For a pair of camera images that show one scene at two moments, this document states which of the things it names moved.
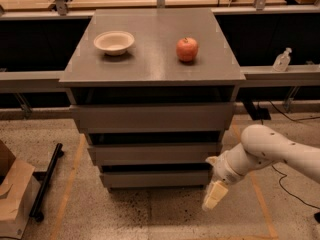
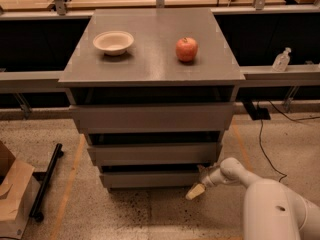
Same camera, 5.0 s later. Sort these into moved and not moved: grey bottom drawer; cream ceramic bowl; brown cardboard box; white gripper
Moved: white gripper
Not moved: grey bottom drawer; brown cardboard box; cream ceramic bowl
